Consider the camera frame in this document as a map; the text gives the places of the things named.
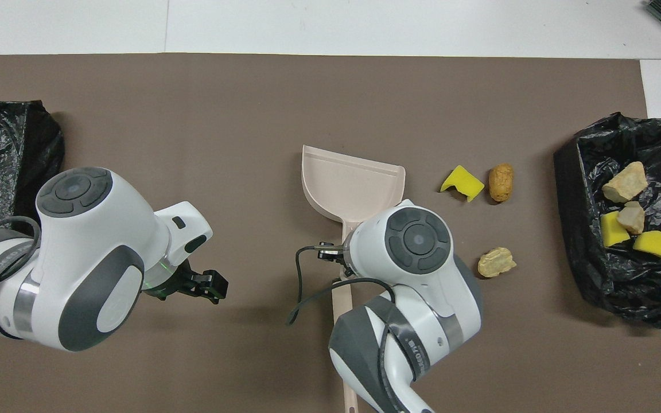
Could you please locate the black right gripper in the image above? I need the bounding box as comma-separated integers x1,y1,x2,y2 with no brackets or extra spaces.
316,241,347,267

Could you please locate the brown bread roll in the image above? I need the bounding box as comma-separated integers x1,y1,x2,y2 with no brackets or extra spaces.
488,163,514,202

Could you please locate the pale layered pastry piece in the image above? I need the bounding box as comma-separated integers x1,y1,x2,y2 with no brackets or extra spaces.
478,247,518,279

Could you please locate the notched yellow sponge piece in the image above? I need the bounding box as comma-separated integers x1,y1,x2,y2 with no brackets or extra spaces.
440,165,485,202

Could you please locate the striped croissant piece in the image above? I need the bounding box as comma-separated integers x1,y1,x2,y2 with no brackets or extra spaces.
602,161,649,203
617,201,646,235

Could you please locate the brown table mat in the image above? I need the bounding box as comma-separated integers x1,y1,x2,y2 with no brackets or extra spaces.
0,53,661,413

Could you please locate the wedge yellow sponge piece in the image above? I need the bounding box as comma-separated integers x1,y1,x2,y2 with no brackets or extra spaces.
633,231,661,260

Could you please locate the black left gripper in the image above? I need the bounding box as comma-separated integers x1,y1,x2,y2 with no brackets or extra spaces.
146,261,229,303

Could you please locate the rounded yellow sponge piece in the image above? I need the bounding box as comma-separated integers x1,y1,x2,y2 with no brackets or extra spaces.
601,211,631,248

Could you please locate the beige plastic dustpan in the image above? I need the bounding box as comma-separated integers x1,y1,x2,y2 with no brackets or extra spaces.
301,145,406,241

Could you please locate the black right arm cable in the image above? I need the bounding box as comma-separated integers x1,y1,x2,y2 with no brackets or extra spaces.
286,246,397,328

